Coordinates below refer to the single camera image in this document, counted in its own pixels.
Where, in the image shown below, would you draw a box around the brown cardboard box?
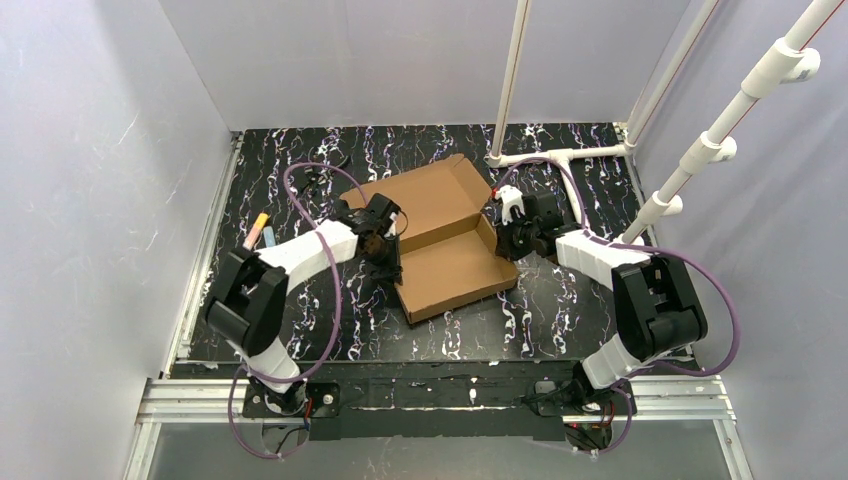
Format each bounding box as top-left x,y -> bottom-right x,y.
363,154 -> 518,324

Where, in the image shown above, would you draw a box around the light blue marker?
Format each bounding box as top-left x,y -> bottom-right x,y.
262,226 -> 276,248

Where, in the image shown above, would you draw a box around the orange pink marker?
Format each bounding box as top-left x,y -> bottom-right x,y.
243,213 -> 269,250

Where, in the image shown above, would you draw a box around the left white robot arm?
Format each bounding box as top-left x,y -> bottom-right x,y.
202,194 -> 404,395

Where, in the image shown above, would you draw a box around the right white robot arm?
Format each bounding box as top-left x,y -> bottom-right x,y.
492,186 -> 708,398

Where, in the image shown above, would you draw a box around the black pliers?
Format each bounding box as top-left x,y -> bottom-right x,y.
292,166 -> 337,197

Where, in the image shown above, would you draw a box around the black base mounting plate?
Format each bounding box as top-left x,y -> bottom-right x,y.
240,360 -> 636,441

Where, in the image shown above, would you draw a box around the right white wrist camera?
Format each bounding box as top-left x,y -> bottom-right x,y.
493,185 -> 526,225

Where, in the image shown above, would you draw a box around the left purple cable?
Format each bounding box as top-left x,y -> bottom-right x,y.
227,161 -> 370,461

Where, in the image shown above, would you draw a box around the purple cable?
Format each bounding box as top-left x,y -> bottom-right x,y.
494,157 -> 742,454
227,161 -> 370,461

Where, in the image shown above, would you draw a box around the aluminium rail frame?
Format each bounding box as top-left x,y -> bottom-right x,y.
123,125 -> 754,479

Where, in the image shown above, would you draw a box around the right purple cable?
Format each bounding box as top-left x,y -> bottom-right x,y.
494,157 -> 742,454

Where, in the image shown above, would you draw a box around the white PVC pipe frame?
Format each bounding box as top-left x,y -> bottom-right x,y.
487,0 -> 843,244

